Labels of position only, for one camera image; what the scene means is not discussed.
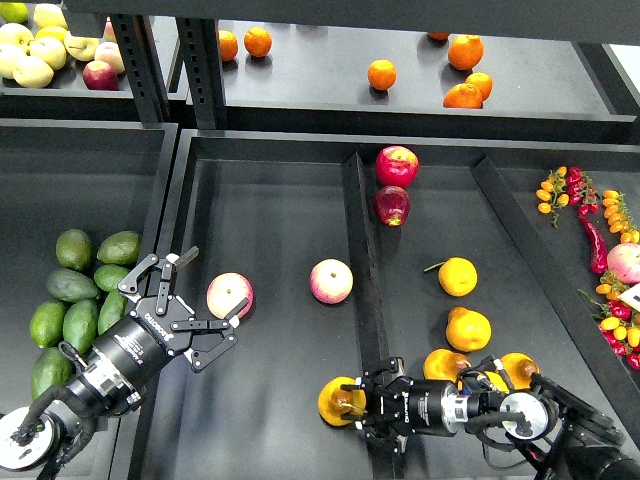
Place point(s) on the black shelf upright post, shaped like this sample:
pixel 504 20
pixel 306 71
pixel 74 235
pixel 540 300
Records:
pixel 200 52

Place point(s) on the red apple on shelf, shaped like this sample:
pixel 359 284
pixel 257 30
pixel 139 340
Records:
pixel 100 75

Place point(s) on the pale yellow apple front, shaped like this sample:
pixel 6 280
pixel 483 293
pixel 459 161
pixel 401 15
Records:
pixel 32 72

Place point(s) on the green avocado small centre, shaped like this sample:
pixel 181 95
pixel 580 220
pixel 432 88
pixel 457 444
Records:
pixel 107 276

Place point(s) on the green avocado centre low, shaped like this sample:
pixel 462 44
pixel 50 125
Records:
pixel 80 325

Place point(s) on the yellow pear lower right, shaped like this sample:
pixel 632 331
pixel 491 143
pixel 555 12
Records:
pixel 520 368

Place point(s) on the yellow pear lower left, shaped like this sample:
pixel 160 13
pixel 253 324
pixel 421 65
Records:
pixel 444 364

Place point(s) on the red chili pepper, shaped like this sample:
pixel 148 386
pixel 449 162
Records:
pixel 598 250

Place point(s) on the pink apple centre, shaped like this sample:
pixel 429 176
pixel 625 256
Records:
pixel 331 281

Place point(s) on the orange on shelf centre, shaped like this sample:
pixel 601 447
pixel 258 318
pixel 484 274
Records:
pixel 381 74

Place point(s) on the yellow pear bottom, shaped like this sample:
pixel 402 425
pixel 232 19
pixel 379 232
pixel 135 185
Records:
pixel 497 381

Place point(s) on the black upper shelf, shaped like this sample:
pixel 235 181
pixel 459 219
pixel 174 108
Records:
pixel 314 80

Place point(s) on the dark green avocado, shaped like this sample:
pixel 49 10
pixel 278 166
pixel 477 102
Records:
pixel 111 312

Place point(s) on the yellow pear middle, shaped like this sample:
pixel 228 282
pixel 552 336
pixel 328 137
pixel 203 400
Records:
pixel 467 330

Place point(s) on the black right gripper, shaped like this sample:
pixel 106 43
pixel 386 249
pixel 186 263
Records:
pixel 422 407

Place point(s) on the green lime on shelf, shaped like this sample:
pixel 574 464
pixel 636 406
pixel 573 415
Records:
pixel 14 12

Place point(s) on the bright green avocado left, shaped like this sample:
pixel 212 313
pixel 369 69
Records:
pixel 46 325

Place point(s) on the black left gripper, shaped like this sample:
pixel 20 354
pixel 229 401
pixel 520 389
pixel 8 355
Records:
pixel 136 348

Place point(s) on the large orange on shelf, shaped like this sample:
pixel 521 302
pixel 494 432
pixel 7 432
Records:
pixel 465 52

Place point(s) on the orange on shelf left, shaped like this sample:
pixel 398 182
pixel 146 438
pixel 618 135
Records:
pixel 228 45

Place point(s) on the dark red apple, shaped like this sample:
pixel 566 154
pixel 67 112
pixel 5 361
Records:
pixel 392 205

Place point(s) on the pink peach right edge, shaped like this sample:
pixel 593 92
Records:
pixel 623 262

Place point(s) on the black middle divided tray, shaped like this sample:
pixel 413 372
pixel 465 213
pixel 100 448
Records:
pixel 272 209

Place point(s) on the pink apple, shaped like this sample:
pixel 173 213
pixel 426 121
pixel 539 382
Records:
pixel 226 291
pixel 331 281

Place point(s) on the pink apple left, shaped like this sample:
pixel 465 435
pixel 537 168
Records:
pixel 226 291

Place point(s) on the green avocado top right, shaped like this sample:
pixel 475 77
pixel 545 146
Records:
pixel 121 248

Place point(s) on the yellow pear with stem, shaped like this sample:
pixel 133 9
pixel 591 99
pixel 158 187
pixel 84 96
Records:
pixel 334 401

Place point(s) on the green avocado bottom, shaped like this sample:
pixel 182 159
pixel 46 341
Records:
pixel 51 368

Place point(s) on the orange shelf front right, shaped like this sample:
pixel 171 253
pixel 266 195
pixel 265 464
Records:
pixel 463 95

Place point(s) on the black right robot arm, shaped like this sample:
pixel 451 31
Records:
pixel 557 433

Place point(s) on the black left tray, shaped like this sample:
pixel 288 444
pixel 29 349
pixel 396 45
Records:
pixel 100 177

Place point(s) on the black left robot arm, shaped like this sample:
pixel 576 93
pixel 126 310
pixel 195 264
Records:
pixel 61 422

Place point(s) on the orange shelf right small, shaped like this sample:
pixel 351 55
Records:
pixel 483 82

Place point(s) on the yellow pear top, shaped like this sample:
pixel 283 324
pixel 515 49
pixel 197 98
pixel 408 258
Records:
pixel 457 276

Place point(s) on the green avocado top left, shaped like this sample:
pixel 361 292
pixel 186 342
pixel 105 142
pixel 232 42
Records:
pixel 74 250

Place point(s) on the orange cherry tomato bunch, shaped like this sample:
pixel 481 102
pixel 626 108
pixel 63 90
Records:
pixel 552 195

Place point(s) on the bright red apple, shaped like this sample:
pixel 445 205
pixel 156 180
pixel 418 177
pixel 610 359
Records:
pixel 396 166

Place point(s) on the dark avocado middle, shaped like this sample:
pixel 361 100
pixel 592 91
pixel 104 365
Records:
pixel 71 286

